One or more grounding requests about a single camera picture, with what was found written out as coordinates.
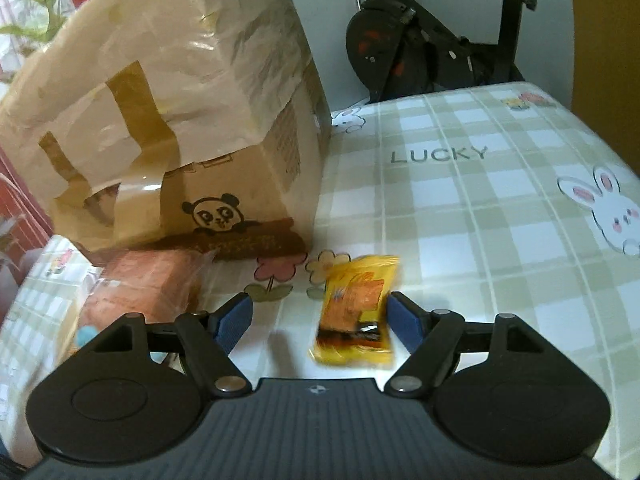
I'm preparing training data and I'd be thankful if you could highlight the brown bread packet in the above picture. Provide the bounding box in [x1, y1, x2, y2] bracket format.
[75, 249, 217, 343]

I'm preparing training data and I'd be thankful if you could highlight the orange wooden wardrobe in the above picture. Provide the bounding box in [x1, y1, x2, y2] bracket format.
[569, 0, 640, 128]

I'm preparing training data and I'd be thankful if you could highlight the yellow snack packet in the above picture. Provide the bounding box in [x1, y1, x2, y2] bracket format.
[310, 254, 402, 369]

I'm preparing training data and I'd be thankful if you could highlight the taped cardboard box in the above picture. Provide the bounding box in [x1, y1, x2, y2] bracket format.
[0, 0, 334, 262]

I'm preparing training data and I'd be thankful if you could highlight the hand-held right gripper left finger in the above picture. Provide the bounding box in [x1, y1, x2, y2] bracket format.
[93, 292, 253, 396]

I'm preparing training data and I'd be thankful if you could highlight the black exercise bike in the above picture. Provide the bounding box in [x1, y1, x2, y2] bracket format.
[344, 0, 540, 104]

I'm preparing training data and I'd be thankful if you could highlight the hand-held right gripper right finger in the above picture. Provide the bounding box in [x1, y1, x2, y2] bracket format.
[382, 291, 547, 396]

